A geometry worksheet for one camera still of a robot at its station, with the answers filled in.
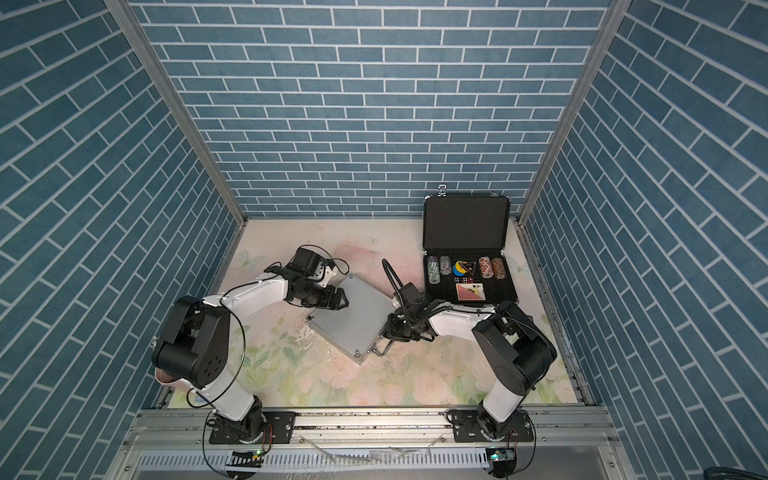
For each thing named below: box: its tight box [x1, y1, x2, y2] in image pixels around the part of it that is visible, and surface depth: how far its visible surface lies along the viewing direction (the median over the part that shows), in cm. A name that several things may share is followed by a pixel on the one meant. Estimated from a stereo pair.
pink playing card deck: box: [455, 283, 486, 301], surface depth 99 cm
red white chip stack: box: [478, 256, 494, 279], surface depth 104 cm
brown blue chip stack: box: [491, 257, 507, 280], surface depth 104 cm
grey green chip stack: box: [439, 255, 452, 275], surface depth 104 cm
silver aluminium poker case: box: [307, 273, 396, 366], surface depth 88 cm
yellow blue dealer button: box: [452, 260, 467, 277], surface depth 105 cm
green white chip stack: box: [427, 256, 441, 285], surface depth 103 cm
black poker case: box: [422, 194, 519, 305], surface depth 104 cm
